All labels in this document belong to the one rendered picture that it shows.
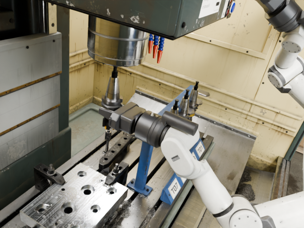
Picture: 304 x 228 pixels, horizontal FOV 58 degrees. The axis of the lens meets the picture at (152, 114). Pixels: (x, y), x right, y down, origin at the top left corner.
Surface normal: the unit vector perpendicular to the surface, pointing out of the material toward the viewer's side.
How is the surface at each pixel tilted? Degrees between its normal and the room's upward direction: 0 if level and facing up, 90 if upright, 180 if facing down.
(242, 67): 90
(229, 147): 24
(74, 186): 0
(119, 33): 90
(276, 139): 89
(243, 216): 64
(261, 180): 17
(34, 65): 91
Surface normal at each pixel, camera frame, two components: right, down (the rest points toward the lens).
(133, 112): 0.15, -0.85
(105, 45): -0.26, 0.46
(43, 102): 0.88, 0.33
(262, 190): -0.11, -0.92
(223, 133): -0.04, -0.61
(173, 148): -0.50, 0.30
